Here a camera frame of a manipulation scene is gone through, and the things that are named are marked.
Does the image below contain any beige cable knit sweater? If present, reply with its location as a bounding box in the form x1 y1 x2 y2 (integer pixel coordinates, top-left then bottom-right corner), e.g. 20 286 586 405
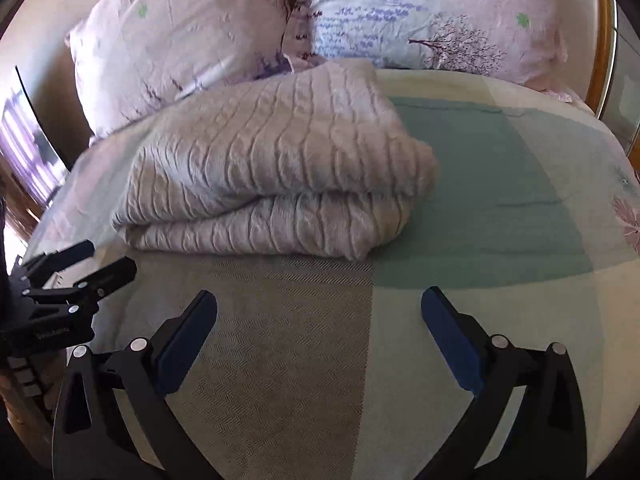
112 60 438 260

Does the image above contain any black framed mirror panel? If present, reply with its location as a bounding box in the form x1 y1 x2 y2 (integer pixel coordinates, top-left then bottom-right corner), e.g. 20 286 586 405
1 66 68 209

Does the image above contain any patchwork floral bed quilt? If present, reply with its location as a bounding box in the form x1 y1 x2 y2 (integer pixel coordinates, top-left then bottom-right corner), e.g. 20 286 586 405
22 66 640 480

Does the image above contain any pink floral left pillow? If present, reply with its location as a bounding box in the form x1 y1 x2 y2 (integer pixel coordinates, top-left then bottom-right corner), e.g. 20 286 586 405
67 0 290 139

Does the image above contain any blue floral right pillow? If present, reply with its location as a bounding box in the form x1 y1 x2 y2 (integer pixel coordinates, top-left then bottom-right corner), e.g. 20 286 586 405
283 0 566 96

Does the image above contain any wooden headboard frame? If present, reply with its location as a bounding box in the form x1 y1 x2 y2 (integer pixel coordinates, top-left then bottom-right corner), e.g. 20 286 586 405
585 0 618 118

